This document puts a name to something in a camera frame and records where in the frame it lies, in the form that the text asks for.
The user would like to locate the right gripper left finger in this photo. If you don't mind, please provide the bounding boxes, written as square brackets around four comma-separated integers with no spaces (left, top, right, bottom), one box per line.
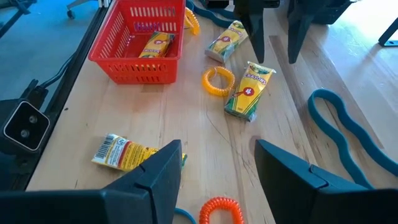
[104,139,183,224]

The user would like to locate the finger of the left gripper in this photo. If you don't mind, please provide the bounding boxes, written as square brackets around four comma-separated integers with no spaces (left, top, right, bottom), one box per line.
[234,8,270,64]
[287,0,327,64]

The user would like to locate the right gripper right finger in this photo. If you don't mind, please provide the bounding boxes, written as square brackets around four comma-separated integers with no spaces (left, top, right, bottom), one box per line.
[254,139,369,224]

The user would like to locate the yellow crayon box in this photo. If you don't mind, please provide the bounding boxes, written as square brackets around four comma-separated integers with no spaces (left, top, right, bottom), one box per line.
[91,133,188,172]
[224,61,277,123]
[138,30,176,59]
[204,20,249,64]

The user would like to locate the red coil wristband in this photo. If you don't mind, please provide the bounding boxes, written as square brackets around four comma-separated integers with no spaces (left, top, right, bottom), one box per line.
[198,196,246,224]

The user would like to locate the yellow coil wristband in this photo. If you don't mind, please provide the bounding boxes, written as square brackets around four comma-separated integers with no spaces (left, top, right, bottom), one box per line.
[201,65,236,97]

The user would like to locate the red plastic basket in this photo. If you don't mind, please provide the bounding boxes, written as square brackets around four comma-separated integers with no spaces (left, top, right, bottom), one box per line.
[88,0,187,85]

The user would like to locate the office chair base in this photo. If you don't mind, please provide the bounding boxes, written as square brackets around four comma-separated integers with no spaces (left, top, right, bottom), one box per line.
[66,0,105,20]

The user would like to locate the long dark rubber band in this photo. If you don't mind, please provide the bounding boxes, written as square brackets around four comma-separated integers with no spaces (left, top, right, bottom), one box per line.
[185,0,239,29]

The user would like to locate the orange coil wristband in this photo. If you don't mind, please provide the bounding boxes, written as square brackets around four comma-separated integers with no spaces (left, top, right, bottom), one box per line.
[183,6,201,35]

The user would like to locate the purple coil wristband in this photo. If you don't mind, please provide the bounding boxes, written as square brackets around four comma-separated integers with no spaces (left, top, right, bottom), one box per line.
[134,21,172,32]

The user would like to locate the black aluminium table frame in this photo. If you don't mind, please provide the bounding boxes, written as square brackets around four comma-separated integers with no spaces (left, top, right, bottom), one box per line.
[0,6,110,192]

